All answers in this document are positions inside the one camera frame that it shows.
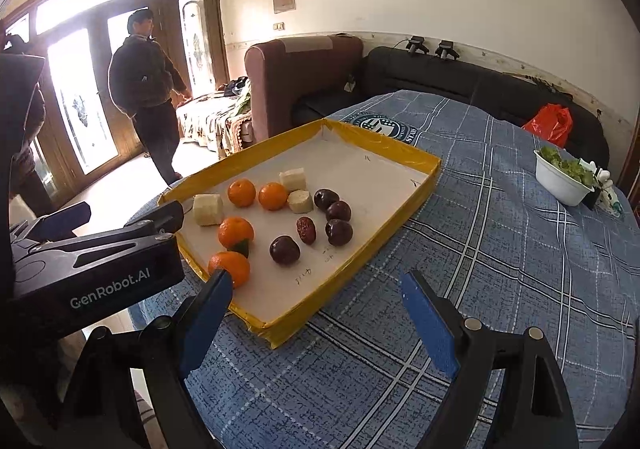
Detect red plastic bag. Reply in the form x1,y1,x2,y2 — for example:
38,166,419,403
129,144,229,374
521,103,574,148

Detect patterned blanket couch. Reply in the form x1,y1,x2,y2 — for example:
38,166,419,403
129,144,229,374
176,89,253,157

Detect pale beige chunk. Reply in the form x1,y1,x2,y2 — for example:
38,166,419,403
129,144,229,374
279,168,307,192
192,194,223,227

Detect green leafy lettuce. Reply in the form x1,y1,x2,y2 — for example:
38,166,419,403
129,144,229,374
537,145,598,184

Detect white figurine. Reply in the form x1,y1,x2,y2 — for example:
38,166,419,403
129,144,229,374
595,169,623,217

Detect black sofa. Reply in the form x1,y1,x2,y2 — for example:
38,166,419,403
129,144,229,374
291,46,611,170

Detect white bowl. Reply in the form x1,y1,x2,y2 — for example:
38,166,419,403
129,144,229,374
533,149,598,207

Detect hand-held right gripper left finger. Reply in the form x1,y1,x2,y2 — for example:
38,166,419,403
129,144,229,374
50,269,235,449

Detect pale beige round slice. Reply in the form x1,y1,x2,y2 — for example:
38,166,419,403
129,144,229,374
287,189,315,214

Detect brown armchair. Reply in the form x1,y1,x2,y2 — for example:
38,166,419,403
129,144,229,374
244,34,365,142

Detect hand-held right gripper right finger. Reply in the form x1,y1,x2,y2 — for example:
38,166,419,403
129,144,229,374
400,270,581,449

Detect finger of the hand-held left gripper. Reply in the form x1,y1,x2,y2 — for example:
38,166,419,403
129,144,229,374
12,201,93,247
10,200,187,336

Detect wooden glass doors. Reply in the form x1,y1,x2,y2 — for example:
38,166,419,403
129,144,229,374
0,0,231,210

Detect red wrinkled date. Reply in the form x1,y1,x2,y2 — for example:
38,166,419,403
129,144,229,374
295,216,317,246

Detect yellow cardboard tray box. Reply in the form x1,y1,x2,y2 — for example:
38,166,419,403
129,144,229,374
157,118,442,350

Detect blue plaid tablecloth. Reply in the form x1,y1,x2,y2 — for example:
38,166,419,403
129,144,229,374
127,90,640,449

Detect orange mandarin with leaf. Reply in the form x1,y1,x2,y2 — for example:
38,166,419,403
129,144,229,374
217,216,255,258

